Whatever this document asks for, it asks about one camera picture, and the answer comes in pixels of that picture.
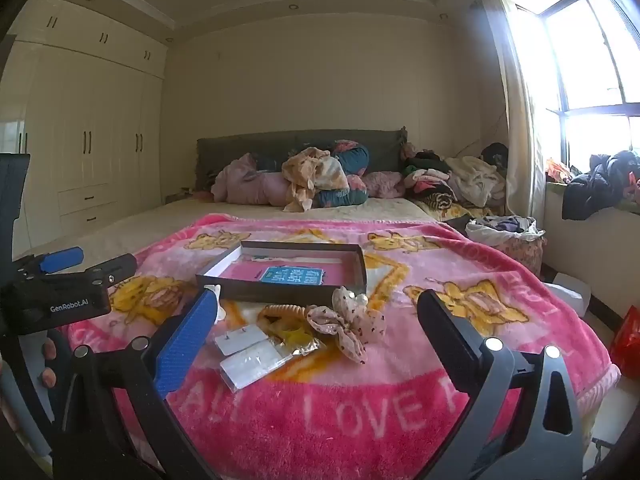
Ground window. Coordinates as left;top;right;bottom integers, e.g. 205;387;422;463
492;0;640;171

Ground dark blue floral bolster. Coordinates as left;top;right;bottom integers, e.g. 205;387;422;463
287;141;371;208

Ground white hair clip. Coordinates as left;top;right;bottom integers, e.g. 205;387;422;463
202;284;224;321

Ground laundry basket with clothes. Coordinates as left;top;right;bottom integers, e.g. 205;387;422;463
465;215;547;276

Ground small pink pillow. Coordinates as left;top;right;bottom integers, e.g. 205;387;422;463
362;171;406;200

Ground cream curtain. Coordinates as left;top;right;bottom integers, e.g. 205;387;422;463
480;0;548;221

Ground blue printed card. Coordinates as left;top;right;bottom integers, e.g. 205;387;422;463
260;266;326;287

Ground clear packet with white card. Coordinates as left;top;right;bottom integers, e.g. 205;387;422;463
220;340;293;391

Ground bed with beige sheet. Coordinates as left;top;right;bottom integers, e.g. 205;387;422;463
12;192;508;281

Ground clear bag of yellow rings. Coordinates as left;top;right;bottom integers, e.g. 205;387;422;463
265;317;326;358

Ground pink quilt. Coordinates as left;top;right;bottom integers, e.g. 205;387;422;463
210;154;296;207

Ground person's left hand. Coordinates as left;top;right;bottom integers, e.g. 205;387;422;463
40;337;58;386

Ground dark cardboard box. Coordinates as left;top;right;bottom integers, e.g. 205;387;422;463
195;240;369;306

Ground red bag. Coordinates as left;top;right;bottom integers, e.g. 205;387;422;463
610;305;640;381

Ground black jacket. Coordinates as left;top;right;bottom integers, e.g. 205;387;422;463
561;150;640;221

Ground orange cloth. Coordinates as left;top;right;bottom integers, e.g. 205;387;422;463
545;157;576;183

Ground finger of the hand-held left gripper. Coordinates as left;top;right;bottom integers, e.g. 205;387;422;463
15;246;85;276
65;253;138;286

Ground peach spiral hair tie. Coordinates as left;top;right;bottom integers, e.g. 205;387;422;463
256;304;308;331

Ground peach patterned cloth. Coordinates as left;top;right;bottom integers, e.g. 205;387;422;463
281;146;350;212

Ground cream wardrobe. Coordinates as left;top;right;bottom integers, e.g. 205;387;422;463
0;0;168;261

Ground small clear earring packet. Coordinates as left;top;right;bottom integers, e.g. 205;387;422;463
214;324;266;356

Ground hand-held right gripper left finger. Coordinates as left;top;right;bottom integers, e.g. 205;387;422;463
52;286;221;480

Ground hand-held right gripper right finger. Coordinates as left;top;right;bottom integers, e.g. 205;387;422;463
416;289;586;480

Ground pile of pillows and clothes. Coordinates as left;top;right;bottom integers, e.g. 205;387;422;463
196;129;407;193

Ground polka dot fabric bow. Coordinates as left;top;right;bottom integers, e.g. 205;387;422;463
306;286;387;365

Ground pink printed blanket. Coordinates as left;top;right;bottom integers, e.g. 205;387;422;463
65;212;621;480

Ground white box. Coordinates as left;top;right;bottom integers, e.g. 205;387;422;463
545;272;592;317

